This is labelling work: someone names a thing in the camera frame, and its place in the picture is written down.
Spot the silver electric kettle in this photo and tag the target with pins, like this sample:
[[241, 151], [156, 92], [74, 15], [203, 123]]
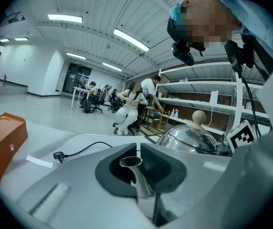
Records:
[[189, 139]]

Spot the pink spray bottle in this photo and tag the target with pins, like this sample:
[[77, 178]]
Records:
[[172, 112]]

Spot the teal spray bottle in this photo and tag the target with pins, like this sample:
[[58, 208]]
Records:
[[176, 113]]

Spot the black backpack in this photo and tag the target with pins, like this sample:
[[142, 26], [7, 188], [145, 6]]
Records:
[[87, 106]]

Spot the white rectangular appliance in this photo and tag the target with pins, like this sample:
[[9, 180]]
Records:
[[214, 97]]

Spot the red fire extinguisher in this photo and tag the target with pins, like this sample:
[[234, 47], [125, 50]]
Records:
[[5, 77]]

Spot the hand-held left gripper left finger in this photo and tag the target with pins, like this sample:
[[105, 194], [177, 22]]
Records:
[[79, 194]]

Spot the teal headband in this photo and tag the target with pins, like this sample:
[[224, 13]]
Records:
[[175, 13]]

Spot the black office chair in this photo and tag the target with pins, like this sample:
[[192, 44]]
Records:
[[113, 100], [97, 101], [140, 118]]

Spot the black chest-mounted device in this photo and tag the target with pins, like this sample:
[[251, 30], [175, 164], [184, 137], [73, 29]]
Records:
[[233, 54]]

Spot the orange box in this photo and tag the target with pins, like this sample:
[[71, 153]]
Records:
[[3, 142]]

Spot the wooden two-tier rack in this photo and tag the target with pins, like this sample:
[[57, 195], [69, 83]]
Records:
[[155, 120]]

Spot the person's head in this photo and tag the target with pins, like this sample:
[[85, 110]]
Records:
[[205, 20]]

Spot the whiteboard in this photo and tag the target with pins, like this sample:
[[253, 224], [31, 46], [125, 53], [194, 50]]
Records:
[[105, 86]]

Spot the black metal railing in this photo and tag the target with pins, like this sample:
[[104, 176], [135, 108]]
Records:
[[12, 19]]

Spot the white metal shelving unit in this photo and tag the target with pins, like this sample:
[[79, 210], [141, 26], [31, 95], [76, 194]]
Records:
[[251, 89], [193, 85]]

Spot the office chair with pink jacket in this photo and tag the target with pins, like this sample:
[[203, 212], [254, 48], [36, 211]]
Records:
[[106, 93]]

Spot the black head-mounted camera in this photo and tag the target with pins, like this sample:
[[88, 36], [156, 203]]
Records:
[[183, 54]]

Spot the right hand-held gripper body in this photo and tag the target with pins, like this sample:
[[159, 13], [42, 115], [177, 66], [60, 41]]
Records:
[[242, 136]]

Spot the fluorescent ceiling light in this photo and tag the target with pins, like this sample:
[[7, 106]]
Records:
[[21, 39], [131, 40], [4, 40], [112, 66], [65, 18], [76, 55]]

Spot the black glass door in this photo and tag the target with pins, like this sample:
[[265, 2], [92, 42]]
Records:
[[76, 79]]

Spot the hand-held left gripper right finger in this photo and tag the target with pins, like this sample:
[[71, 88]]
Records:
[[193, 175]]

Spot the person's light blue shirt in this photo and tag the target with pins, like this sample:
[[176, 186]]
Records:
[[258, 15]]

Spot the white office desk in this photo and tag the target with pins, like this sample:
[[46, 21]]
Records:
[[79, 89]]

